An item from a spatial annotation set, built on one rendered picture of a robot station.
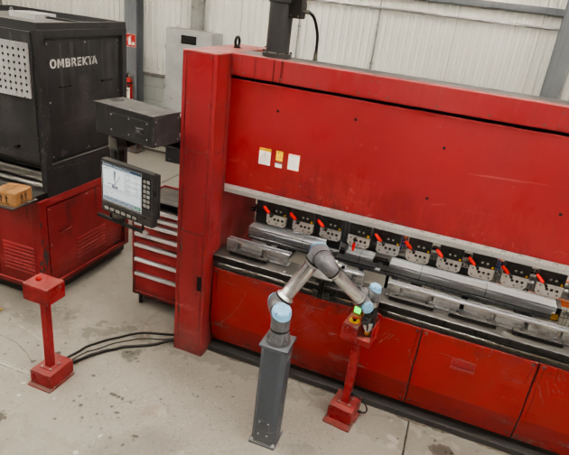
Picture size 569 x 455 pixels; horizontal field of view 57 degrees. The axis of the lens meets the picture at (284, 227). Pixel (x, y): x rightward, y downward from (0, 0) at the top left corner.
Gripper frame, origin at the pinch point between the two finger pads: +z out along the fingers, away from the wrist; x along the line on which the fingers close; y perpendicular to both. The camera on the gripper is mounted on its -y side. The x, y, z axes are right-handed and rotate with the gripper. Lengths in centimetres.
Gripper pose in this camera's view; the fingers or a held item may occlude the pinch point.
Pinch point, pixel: (367, 331)
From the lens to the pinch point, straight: 354.0
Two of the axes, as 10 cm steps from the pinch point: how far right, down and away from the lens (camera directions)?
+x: -8.8, -2.8, 3.9
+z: -0.7, 8.8, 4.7
